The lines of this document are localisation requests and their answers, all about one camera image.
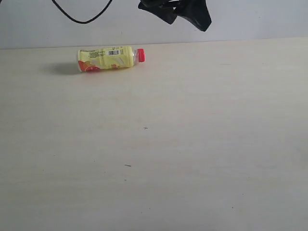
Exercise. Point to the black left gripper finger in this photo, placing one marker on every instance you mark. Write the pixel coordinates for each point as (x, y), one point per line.
(196, 12)

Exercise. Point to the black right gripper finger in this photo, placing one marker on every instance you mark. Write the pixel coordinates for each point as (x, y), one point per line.
(163, 9)

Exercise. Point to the yellow juice bottle red cap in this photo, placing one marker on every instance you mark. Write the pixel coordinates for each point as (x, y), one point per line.
(109, 58)

